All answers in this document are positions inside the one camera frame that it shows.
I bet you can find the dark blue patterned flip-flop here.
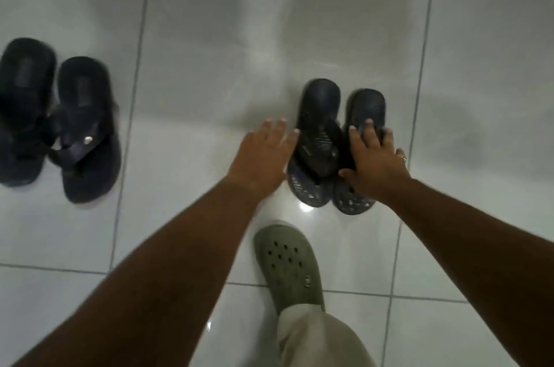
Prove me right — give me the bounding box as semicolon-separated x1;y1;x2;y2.
331;88;387;216
286;78;345;208

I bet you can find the black strapped sandal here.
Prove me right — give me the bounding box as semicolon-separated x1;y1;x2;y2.
0;37;58;188
47;56;123;204

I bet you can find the olive green clog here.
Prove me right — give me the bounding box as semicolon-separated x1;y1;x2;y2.
253;224;326;316

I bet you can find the person's right forearm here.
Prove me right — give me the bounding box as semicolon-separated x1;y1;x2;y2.
380;176;554;367

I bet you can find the person's left hand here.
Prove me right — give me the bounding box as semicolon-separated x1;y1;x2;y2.
226;118;300;202

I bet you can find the beige trouser leg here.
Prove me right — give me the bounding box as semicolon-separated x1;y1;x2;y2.
276;304;378;367

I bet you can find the person's left forearm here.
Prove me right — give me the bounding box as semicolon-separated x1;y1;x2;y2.
9;177;268;367

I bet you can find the person's right hand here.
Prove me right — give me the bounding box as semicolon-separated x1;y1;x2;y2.
338;119;412;206

